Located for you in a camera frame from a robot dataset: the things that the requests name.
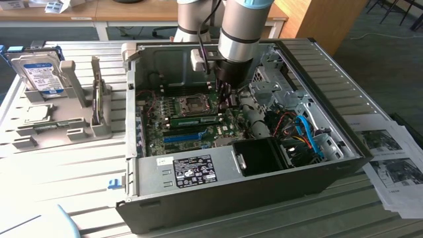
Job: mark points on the blue disk bracket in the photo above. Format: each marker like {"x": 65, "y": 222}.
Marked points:
{"x": 15, "y": 48}

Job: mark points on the grey power supply unit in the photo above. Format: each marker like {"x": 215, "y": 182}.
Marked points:
{"x": 155, "y": 178}

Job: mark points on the wooden desk white frame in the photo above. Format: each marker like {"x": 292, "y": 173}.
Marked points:
{"x": 43, "y": 16}
{"x": 139, "y": 15}

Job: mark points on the black open PC case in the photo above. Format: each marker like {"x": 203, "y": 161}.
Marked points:
{"x": 231, "y": 210}

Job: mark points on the silver CPU chip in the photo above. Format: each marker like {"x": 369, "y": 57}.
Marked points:
{"x": 39, "y": 114}

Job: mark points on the grey parts rack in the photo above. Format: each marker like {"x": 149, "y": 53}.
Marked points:
{"x": 59, "y": 116}

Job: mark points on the black chair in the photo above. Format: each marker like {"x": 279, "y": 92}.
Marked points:
{"x": 396, "y": 10}

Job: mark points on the CPU socket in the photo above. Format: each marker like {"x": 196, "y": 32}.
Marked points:
{"x": 192, "y": 105}

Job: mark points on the blue expansion slot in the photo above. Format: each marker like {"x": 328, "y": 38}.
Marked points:
{"x": 181, "y": 137}

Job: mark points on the black office chair base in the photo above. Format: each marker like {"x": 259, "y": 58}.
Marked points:
{"x": 163, "y": 29}

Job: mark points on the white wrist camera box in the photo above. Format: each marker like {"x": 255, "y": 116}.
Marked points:
{"x": 197, "y": 59}

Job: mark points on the silver metal disk bay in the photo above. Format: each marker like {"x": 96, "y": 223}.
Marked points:
{"x": 273, "y": 91}

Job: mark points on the light blue rounded object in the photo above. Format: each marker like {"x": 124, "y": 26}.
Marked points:
{"x": 49, "y": 223}

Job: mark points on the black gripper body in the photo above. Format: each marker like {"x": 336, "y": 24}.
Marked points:
{"x": 235, "y": 70}

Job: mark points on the black RAM slots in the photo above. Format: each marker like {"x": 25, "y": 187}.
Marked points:
{"x": 184, "y": 88}

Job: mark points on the green RAM stick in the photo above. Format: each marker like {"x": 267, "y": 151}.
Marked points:
{"x": 49, "y": 127}
{"x": 195, "y": 121}

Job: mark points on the hard disk blue label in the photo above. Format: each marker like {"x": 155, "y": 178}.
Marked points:
{"x": 39, "y": 74}

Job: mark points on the wooden cabinet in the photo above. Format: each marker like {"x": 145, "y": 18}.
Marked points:
{"x": 316, "y": 22}

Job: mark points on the green motherboard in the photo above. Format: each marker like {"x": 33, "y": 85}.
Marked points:
{"x": 159, "y": 138}

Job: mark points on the printed paper sheet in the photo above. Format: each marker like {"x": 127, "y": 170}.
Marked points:
{"x": 399, "y": 178}
{"x": 379, "y": 138}

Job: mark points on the white label sheets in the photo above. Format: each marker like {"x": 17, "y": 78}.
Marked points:
{"x": 53, "y": 7}

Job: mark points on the blue plastic clip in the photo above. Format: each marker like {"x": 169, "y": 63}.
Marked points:
{"x": 113, "y": 184}

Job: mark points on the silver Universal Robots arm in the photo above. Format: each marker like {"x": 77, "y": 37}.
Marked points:
{"x": 237, "y": 29}

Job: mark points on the black plastic fan shroud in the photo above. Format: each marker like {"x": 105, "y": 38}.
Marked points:
{"x": 257, "y": 156}

